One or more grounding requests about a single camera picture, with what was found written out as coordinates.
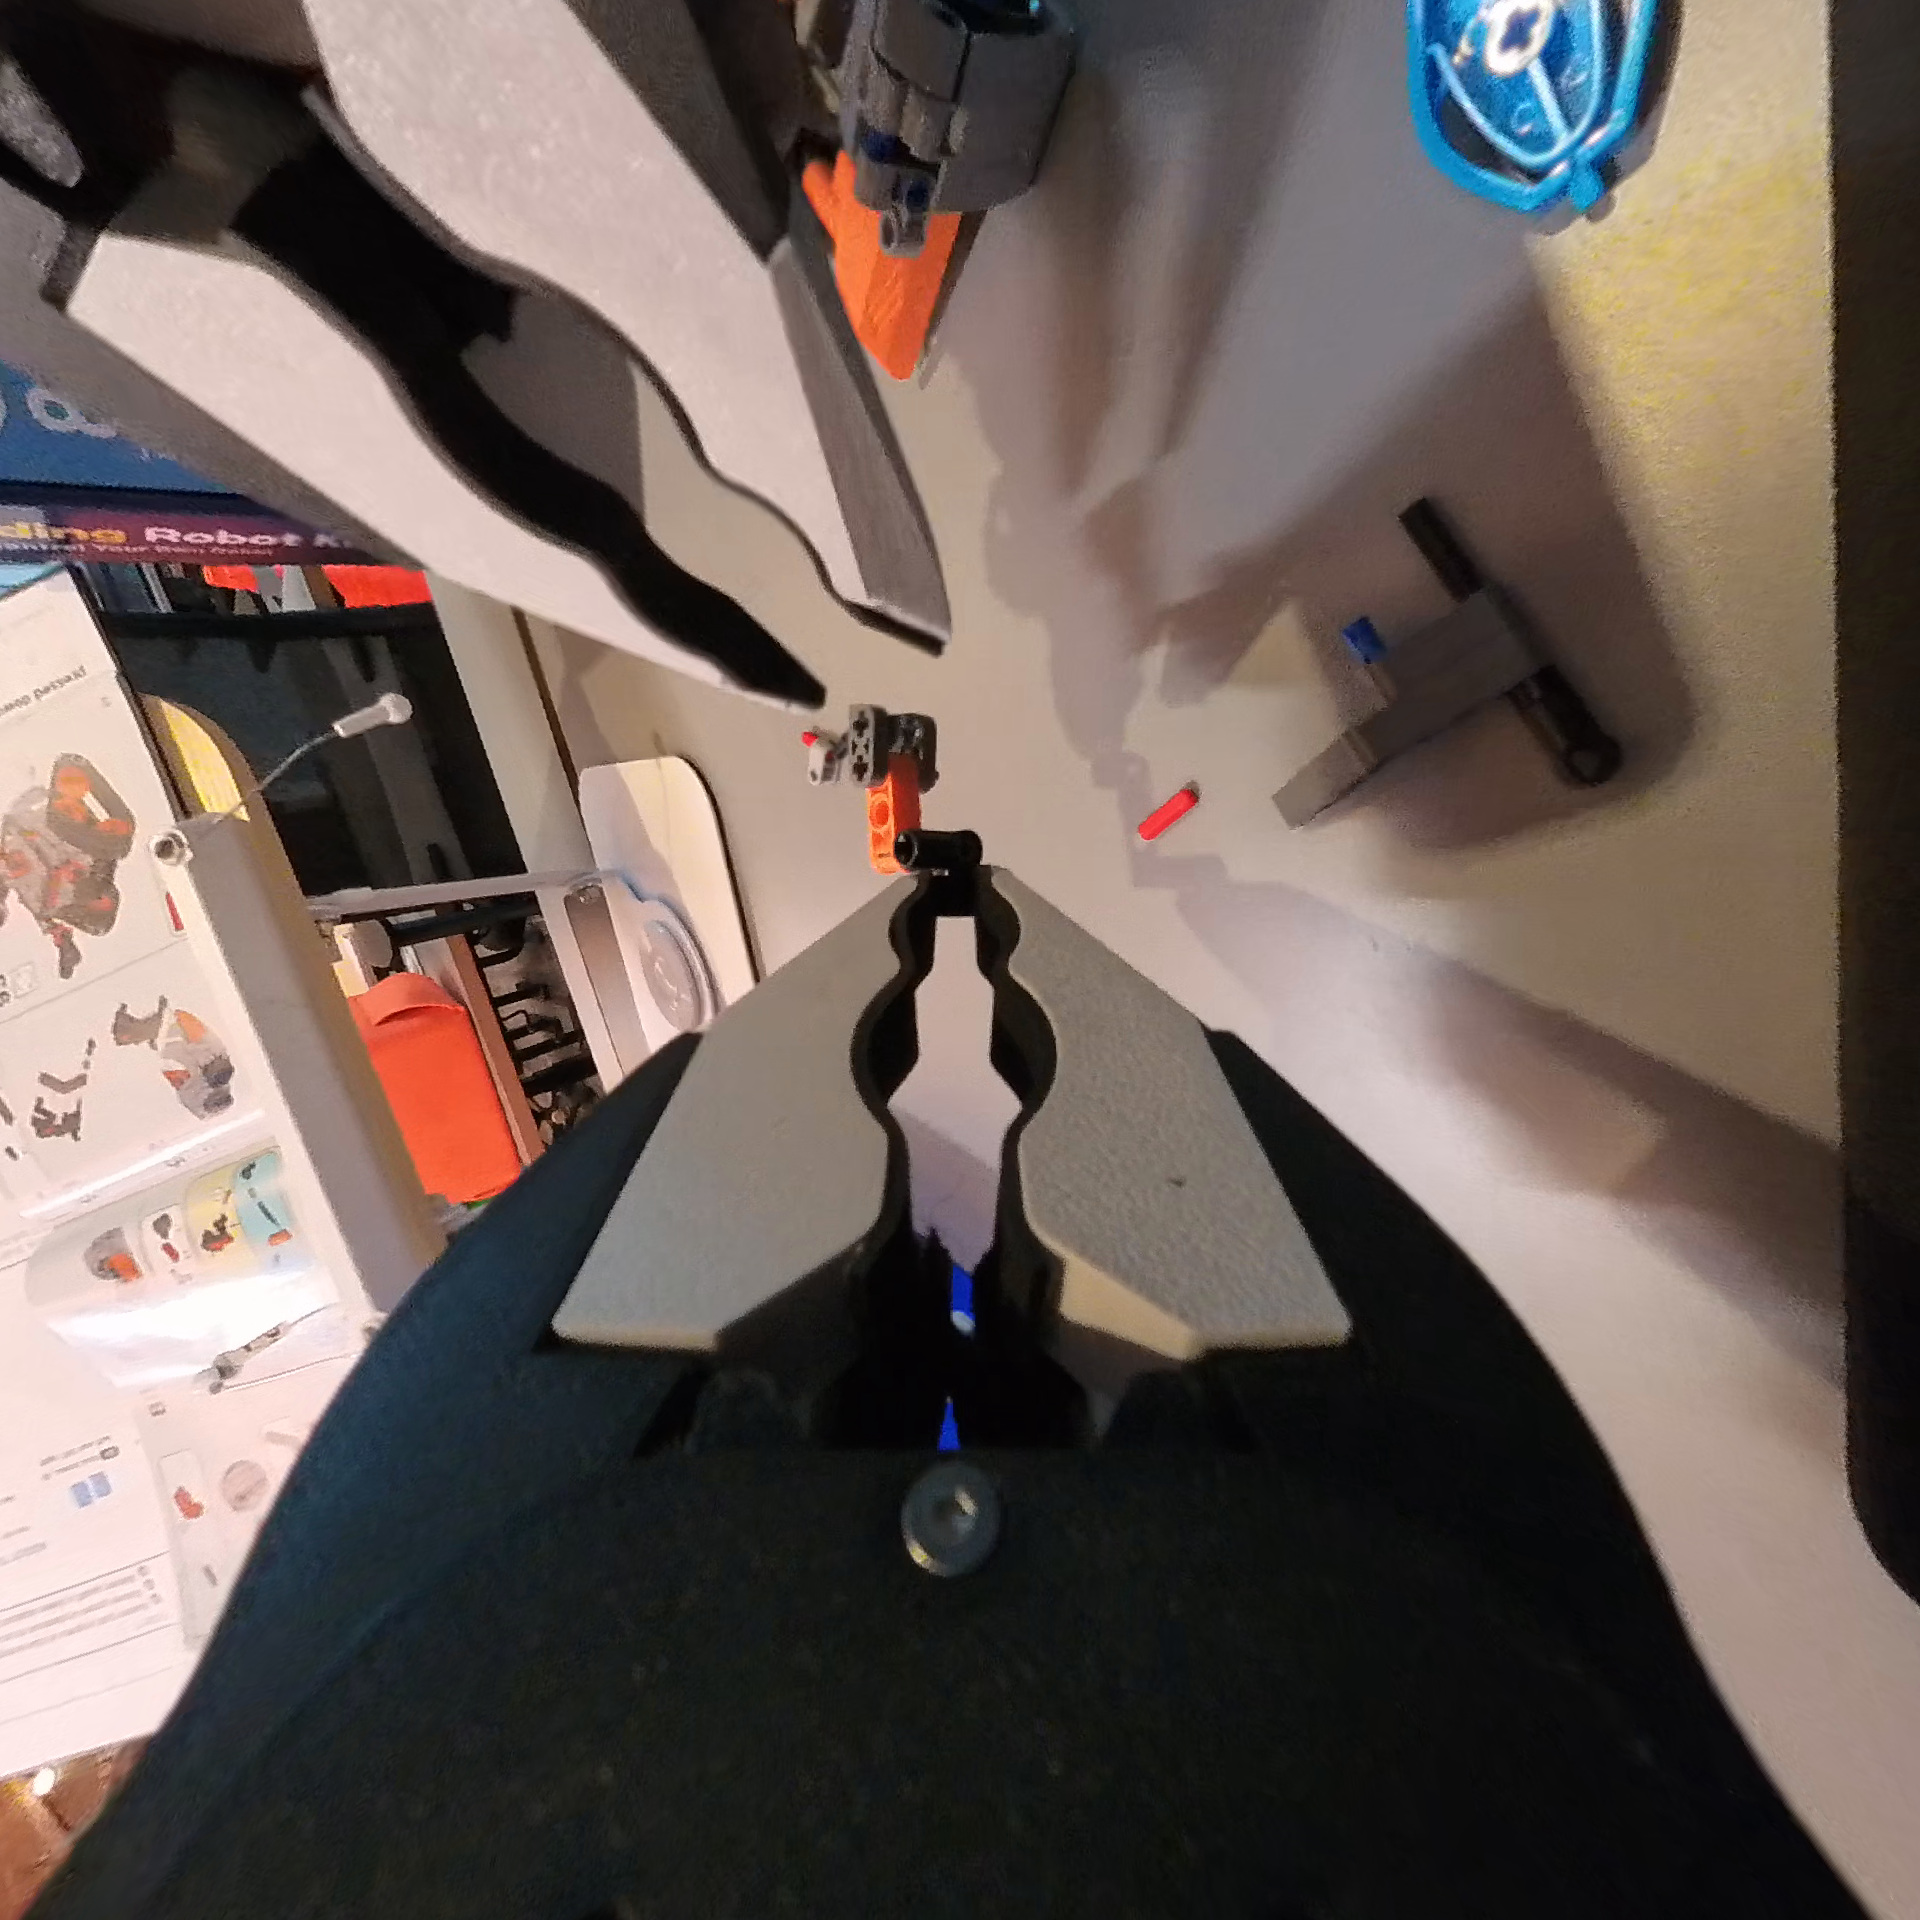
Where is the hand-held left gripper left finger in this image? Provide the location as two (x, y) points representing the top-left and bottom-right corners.
(553, 878), (941, 1444)

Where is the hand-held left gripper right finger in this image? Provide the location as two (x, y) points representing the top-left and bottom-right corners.
(976, 871), (1358, 1444)

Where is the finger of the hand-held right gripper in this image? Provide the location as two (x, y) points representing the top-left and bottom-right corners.
(300, 0), (955, 652)
(0, 162), (831, 716)

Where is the small grey orange brick joint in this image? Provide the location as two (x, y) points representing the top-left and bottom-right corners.
(801, 703), (987, 884)

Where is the blue cardboard kit box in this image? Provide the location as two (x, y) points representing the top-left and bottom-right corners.
(0, 361), (439, 603)

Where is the orange chair back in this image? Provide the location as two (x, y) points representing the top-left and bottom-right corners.
(351, 971), (550, 1202)

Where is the white book stand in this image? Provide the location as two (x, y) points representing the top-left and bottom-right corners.
(142, 689), (757, 1277)

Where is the large orange grey brick assembly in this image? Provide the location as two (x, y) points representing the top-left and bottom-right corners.
(795, 0), (1080, 385)

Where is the grey brick with black axle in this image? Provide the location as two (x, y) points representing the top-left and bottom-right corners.
(1271, 503), (1627, 830)

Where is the toy instruction booklet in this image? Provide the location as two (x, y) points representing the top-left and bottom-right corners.
(0, 578), (387, 1781)

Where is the black perforated pad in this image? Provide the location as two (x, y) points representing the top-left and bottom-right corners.
(1831, 0), (1920, 1606)

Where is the light blue brick separator tool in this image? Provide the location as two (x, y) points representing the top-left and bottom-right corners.
(1406, 0), (1666, 217)

